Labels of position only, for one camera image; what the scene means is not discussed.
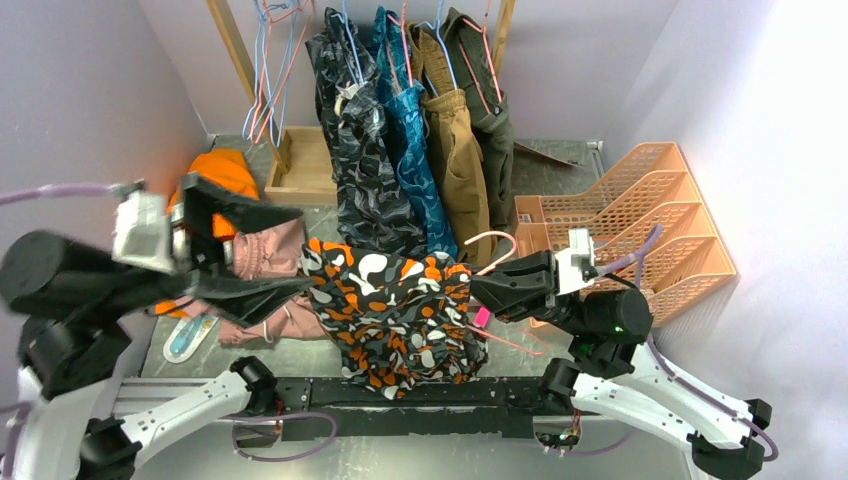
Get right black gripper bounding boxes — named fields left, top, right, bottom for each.
left=450, top=248, right=590, bottom=337

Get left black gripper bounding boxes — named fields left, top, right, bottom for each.
left=98, top=169, right=323, bottom=320

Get orange camouflage shorts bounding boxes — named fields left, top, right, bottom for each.
left=300, top=238, right=488, bottom=400

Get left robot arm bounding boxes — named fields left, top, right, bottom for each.
left=1, top=173, right=310, bottom=479

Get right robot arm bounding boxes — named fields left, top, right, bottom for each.
left=470, top=248, right=779, bottom=479

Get tan brown shorts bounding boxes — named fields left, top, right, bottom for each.
left=406, top=25, right=494, bottom=266

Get black grey patterned shorts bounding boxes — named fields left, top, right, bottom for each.
left=305, top=7, right=427, bottom=258

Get dark olive green shorts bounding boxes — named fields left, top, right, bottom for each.
left=440, top=8, right=515, bottom=228

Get blue patterned shorts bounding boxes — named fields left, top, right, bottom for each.
left=370, top=6, right=459, bottom=259

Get pink plastic clip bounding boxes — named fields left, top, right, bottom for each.
left=472, top=307, right=492, bottom=330

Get light blue oval object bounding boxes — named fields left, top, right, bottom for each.
left=162, top=314, right=218, bottom=364

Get wooden clothes rack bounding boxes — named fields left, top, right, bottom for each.
left=206, top=1, right=516, bottom=205

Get peach plastic file organizer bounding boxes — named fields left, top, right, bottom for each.
left=513, top=142, right=737, bottom=327

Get pink drawstring shorts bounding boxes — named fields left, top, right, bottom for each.
left=218, top=218, right=325, bottom=345

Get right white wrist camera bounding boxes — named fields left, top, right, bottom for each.
left=554, top=228, right=596, bottom=295

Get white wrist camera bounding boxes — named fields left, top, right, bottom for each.
left=554, top=228, right=596, bottom=295
left=111, top=190, right=176, bottom=274

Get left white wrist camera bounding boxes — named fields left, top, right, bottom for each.
left=111, top=190, right=176, bottom=274

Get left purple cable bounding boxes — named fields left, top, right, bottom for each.
left=0, top=182, right=127, bottom=207

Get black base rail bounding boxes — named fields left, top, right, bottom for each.
left=277, top=376, right=572, bottom=440

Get aluminium frame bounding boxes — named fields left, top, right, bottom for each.
left=133, top=408, right=703, bottom=479

